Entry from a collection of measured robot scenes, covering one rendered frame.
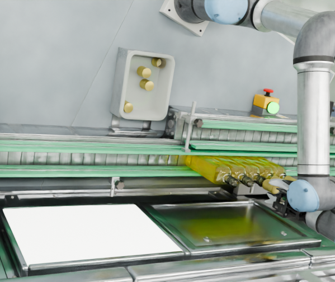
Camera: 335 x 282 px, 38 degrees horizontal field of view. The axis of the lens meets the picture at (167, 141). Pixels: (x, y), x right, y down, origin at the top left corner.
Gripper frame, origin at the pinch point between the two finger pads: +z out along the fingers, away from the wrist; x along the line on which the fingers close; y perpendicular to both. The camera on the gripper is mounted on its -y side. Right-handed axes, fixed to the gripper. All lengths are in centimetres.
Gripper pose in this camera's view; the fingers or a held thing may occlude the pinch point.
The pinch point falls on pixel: (273, 188)
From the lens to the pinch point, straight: 157.3
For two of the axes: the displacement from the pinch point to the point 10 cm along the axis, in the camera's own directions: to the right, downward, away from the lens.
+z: -4.6, -2.8, 8.4
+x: -1.6, 9.6, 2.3
